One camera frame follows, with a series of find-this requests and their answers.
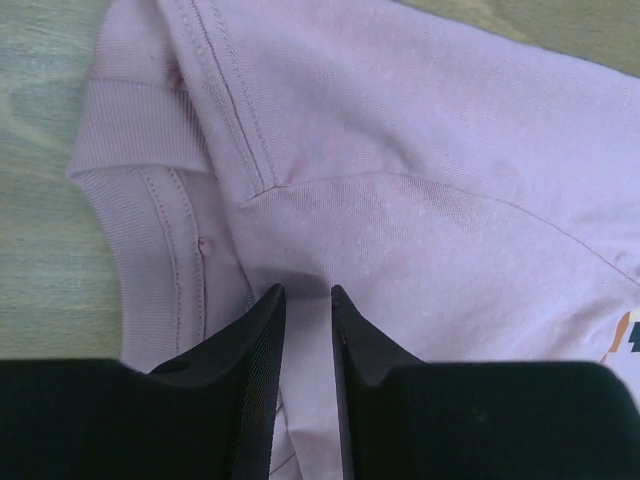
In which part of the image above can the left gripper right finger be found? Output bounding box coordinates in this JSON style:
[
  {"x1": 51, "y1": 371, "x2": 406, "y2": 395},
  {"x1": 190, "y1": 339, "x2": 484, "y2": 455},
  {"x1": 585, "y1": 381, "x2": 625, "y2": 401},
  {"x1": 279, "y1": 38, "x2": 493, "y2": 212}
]
[{"x1": 331, "y1": 286, "x2": 639, "y2": 479}]

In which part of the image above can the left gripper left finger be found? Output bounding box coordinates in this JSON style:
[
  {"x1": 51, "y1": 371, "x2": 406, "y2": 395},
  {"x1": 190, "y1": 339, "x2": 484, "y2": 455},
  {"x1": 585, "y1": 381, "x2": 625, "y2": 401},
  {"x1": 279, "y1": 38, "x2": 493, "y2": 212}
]
[{"x1": 1, "y1": 285, "x2": 286, "y2": 479}]

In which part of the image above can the pink t shirt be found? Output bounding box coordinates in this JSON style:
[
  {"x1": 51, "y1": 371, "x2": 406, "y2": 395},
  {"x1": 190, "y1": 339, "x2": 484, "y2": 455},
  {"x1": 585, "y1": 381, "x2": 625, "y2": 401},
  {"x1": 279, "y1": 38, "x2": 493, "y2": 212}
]
[{"x1": 68, "y1": 1, "x2": 639, "y2": 479}]

